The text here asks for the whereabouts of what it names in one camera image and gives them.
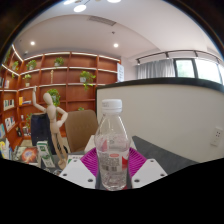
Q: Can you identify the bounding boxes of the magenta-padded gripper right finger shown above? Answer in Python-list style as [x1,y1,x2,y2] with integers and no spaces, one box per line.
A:
[127,147,168,190]

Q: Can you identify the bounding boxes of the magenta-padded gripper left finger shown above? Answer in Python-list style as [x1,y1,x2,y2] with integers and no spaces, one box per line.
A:
[59,147,101,190]

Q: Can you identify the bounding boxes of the clear plastic water bottle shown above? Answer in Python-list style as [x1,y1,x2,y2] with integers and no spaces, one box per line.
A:
[94,98,131,192]

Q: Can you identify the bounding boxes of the tall green white carton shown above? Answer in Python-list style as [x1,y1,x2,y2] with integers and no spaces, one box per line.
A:
[35,140,56,169]

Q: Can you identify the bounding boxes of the tan upholstered chair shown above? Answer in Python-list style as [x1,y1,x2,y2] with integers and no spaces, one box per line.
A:
[64,109,100,154]

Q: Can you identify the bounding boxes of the stack of dark books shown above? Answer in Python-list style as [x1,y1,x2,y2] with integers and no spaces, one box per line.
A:
[13,145,39,165]

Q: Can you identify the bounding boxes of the chair with dark jacket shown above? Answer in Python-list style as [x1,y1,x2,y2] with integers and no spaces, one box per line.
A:
[30,112,54,148]

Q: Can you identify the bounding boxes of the wooden artist mannequin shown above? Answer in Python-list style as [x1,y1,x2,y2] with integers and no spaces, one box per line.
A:
[32,85,69,170]

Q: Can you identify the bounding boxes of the orange wooden shelf unit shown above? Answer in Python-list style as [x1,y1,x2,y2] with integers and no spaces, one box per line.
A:
[0,43,122,161]

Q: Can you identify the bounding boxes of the grey curtain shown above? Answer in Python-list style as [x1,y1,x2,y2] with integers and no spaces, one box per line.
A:
[136,59,177,80]

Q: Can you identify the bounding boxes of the window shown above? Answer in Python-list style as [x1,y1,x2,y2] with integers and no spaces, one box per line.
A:
[173,58,224,84]

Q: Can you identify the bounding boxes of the ceiling air vent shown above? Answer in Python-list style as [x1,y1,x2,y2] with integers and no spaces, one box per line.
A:
[88,15,118,27]

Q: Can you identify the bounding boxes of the branched ceiling light fixture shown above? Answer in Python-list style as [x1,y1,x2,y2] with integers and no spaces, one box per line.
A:
[63,0,123,14]

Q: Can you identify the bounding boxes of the white wall power socket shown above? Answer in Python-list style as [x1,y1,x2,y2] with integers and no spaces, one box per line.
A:
[209,126,224,148]

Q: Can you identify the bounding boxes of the white wall notice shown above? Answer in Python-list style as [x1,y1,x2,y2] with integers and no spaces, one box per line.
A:
[116,63,125,83]

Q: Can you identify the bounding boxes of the black curtain rail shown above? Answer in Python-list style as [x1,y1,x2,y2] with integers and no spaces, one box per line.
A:
[135,49,221,64]

